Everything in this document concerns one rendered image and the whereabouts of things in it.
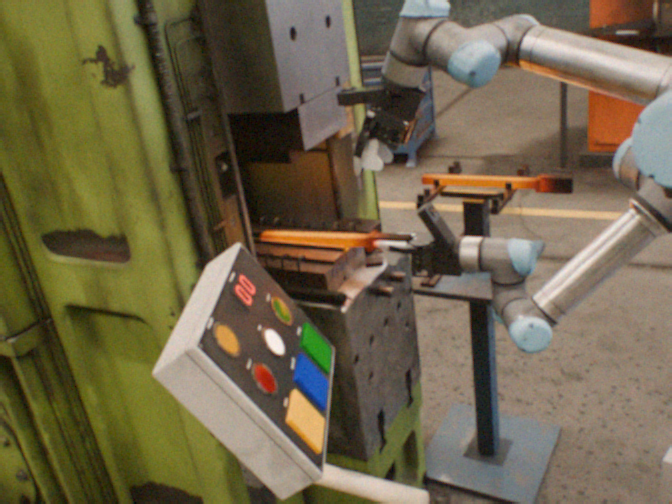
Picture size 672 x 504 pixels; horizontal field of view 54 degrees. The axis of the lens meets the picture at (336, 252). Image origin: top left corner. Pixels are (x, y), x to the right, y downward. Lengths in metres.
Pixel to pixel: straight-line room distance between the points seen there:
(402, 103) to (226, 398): 0.62
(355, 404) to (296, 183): 0.65
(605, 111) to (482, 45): 3.89
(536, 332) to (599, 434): 1.24
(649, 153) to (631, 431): 1.75
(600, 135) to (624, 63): 3.93
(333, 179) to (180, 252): 0.64
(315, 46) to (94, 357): 0.90
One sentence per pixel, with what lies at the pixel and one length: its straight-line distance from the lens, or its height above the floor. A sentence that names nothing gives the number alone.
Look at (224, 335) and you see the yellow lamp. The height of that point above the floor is 1.17.
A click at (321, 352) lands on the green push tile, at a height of 1.00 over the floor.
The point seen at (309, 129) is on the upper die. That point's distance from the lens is 1.43.
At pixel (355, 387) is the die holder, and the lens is 1.62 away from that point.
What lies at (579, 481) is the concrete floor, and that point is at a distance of 2.39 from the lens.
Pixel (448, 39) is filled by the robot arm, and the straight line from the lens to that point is 1.15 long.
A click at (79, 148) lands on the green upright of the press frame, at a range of 1.46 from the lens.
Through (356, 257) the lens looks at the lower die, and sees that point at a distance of 1.66.
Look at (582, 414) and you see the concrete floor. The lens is 2.64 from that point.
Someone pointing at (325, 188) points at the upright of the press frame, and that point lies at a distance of 1.86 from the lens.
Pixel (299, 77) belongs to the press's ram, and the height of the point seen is 1.42.
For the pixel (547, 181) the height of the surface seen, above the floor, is 1.01.
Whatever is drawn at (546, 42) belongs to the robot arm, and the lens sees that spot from 1.19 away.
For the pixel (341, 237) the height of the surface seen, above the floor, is 1.02.
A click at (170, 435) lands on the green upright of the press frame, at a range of 1.74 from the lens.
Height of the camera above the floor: 1.65
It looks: 24 degrees down
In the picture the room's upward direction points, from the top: 9 degrees counter-clockwise
